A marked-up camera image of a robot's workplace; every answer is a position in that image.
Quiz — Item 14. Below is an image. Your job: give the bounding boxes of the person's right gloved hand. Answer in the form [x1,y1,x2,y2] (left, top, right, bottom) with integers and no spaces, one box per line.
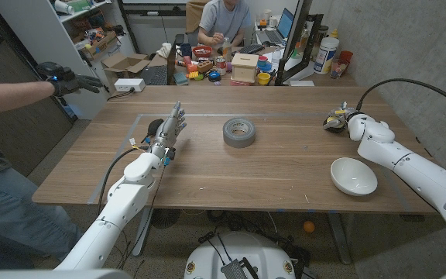
[36,60,104,98]

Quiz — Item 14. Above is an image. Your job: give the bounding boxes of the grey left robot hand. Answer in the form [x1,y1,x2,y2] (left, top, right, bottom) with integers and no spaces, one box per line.
[148,101,187,156]

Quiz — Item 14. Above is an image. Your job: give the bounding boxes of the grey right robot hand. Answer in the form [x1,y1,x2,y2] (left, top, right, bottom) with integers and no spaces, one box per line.
[322,101,359,135]

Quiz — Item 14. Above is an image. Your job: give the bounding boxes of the yellow button with black base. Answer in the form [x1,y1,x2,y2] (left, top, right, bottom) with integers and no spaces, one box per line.
[323,114,348,135]

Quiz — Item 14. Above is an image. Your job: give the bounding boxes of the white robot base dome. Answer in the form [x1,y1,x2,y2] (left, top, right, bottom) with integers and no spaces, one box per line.
[184,231,297,279]

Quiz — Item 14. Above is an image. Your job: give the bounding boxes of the white bowl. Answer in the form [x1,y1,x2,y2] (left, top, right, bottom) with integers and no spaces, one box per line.
[330,157,379,197]

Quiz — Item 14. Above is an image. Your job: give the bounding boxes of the red bowl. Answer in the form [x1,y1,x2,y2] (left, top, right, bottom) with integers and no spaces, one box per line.
[191,45,214,59]

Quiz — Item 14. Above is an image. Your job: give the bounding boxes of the white shelf unit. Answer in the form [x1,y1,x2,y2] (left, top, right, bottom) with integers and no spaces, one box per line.
[0,0,137,120]

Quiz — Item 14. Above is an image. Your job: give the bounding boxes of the clear glass with items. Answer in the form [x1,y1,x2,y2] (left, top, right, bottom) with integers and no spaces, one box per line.
[330,58,348,80]

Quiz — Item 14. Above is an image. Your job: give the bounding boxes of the white paper sheet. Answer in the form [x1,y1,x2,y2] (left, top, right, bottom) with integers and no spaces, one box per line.
[288,79,316,88]

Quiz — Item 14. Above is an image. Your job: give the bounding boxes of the cardboard box with toys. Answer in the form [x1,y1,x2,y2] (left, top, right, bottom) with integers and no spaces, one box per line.
[81,30,122,59]

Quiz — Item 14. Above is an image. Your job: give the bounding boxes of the black laptop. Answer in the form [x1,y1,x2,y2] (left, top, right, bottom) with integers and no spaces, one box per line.
[139,33,185,86]

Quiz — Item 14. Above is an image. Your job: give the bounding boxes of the open cardboard box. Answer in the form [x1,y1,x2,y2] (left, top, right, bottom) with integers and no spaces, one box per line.
[101,52,153,78]

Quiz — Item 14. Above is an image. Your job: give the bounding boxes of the white power strip box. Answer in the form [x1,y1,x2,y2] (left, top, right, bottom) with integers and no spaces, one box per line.
[113,77,146,93]

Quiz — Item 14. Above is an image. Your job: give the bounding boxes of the white canister with label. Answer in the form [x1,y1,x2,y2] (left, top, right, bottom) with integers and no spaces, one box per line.
[313,36,341,75]

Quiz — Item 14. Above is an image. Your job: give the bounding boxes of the brown toy brick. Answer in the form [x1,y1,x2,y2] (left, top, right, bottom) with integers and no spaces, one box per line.
[196,60,214,74]

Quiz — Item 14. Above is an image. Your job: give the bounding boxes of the white cloth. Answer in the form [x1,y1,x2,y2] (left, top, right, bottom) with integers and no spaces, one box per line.
[156,42,173,59]

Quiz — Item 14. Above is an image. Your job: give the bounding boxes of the dark blue mug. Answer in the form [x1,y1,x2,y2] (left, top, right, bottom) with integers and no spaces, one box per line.
[176,42,193,59]

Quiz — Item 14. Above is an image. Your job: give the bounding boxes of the food can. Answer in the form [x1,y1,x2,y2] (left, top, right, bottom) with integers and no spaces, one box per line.
[214,57,228,76]

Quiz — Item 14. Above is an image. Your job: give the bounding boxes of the black floor fan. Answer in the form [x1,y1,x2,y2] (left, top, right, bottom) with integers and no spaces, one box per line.
[151,208,181,229]

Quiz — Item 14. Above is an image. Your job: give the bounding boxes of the black monitor on stand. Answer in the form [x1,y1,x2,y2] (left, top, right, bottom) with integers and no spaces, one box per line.
[275,0,324,86]

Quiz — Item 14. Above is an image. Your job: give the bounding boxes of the wooden box with slot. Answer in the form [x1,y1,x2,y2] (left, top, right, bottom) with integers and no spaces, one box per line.
[230,52,259,84]

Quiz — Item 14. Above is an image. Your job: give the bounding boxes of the clear plastic bottle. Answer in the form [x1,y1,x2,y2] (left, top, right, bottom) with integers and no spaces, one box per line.
[221,36,233,62]

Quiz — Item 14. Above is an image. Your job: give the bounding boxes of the grey table leg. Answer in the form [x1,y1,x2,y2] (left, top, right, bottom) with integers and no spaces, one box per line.
[327,212,352,266]
[132,208,155,257]

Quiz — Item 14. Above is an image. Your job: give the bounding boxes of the silver laptop with blue screen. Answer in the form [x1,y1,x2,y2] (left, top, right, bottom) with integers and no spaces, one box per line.
[256,7,296,44]

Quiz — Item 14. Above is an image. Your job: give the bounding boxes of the black keyboard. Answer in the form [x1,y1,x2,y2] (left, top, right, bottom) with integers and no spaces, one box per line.
[238,43,266,55]

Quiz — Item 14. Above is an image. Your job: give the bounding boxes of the brown chair back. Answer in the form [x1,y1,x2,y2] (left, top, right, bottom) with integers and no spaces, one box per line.
[186,0,211,36]

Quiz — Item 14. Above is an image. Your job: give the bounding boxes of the seated person in grey shirt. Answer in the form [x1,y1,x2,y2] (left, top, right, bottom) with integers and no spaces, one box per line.
[197,0,253,48]

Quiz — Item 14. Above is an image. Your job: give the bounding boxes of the standing person in jeans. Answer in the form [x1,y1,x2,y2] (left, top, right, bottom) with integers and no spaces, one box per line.
[0,126,84,268]

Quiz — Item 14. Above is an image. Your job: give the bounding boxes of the black ribbed module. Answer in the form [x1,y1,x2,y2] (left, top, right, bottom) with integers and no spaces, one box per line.
[220,258,261,279]

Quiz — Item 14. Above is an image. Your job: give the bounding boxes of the grey duct tape roll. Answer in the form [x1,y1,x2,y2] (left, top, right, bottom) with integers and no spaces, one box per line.
[222,117,257,149]

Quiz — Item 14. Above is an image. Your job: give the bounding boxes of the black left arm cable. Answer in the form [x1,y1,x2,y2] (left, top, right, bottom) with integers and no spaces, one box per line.
[97,146,146,216]

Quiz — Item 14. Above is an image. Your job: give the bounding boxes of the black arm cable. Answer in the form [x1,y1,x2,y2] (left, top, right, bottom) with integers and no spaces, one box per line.
[97,146,146,216]
[356,77,446,115]

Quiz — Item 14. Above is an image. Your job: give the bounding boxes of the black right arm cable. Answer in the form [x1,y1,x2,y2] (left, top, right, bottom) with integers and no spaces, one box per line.
[356,77,446,115]

